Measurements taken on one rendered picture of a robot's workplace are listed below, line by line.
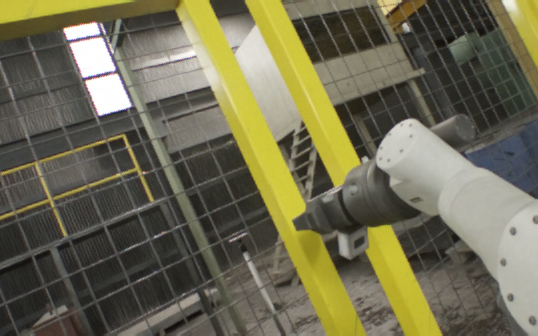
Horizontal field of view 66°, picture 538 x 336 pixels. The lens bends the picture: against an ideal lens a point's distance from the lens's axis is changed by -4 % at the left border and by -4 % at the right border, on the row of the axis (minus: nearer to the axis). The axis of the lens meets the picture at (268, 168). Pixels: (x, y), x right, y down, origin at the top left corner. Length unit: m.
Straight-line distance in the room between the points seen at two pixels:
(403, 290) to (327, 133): 0.33
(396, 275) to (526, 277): 0.60
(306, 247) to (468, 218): 0.41
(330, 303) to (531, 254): 0.54
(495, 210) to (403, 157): 0.13
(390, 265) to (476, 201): 0.49
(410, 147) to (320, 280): 0.37
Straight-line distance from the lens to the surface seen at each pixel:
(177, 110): 11.99
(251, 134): 0.75
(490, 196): 0.39
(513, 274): 0.28
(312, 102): 0.84
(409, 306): 0.88
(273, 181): 0.74
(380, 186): 0.52
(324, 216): 0.61
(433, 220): 5.39
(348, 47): 9.57
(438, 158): 0.48
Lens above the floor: 1.39
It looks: 4 degrees up
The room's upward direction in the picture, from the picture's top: 25 degrees counter-clockwise
